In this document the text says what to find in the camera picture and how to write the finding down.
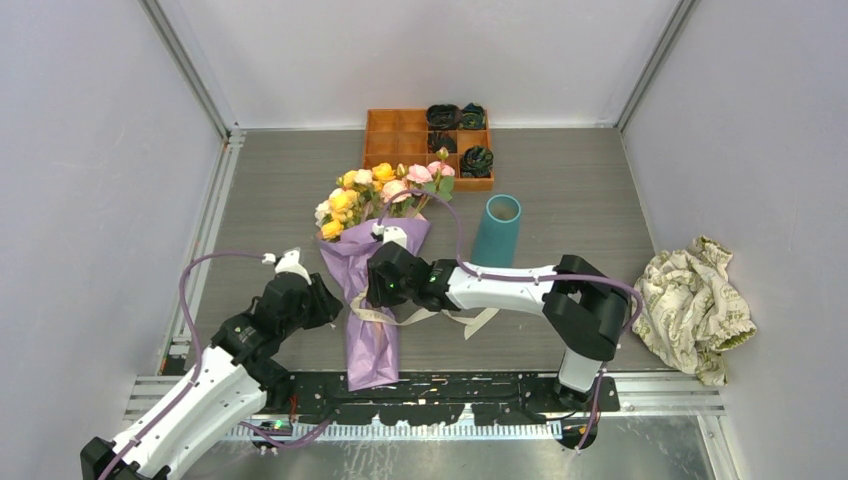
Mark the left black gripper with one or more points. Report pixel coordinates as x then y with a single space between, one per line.
326 304

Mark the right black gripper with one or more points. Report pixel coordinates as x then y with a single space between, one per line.
377 294

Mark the purple wrapping paper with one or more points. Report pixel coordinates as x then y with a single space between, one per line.
372 340

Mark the yellow pink flower bunch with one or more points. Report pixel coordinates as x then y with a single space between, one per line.
364 194

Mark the cream ribbon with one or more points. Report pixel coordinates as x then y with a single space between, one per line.
471 324

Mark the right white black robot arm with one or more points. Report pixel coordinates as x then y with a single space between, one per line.
586 309

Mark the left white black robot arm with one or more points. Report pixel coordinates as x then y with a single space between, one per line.
235 377

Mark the teal vase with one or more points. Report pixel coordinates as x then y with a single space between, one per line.
497 234

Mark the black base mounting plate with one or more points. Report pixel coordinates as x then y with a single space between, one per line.
431 398

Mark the orange compartment tray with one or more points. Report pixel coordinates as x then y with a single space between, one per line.
399 136

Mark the dark rolled cloth front-right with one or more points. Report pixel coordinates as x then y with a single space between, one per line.
476 162

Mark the dark rolled cloth middle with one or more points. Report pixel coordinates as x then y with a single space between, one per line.
439 139

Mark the dark rolled cloth back-left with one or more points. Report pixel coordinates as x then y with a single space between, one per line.
441 117

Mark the dark rolled cloth back-right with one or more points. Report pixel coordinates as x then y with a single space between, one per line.
473 117

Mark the crumpled cream patterned cloth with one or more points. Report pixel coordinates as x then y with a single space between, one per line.
692 313

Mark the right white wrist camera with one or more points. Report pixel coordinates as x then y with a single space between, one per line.
386 234

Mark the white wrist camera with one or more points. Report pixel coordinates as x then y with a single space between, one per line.
287 267
386 234

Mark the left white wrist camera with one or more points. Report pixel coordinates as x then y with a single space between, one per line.
287 267

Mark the aluminium front rail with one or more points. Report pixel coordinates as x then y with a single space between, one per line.
642 395

